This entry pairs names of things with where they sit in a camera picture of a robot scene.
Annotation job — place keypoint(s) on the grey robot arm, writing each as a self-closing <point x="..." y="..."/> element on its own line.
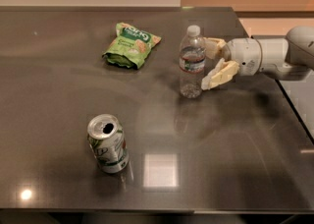
<point x="288" y="58"/>

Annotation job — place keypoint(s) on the grey side table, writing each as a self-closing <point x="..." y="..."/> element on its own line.
<point x="294" y="97"/>

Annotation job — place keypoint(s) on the green white soda can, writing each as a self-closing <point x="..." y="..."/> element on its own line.
<point x="106" y="138"/>

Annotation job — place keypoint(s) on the clear plastic water bottle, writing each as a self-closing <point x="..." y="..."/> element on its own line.
<point x="192" y="62"/>

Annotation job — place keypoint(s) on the green chip bag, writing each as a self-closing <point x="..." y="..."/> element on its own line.
<point x="131" y="46"/>

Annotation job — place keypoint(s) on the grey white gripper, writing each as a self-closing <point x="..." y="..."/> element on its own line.
<point x="244" y="56"/>

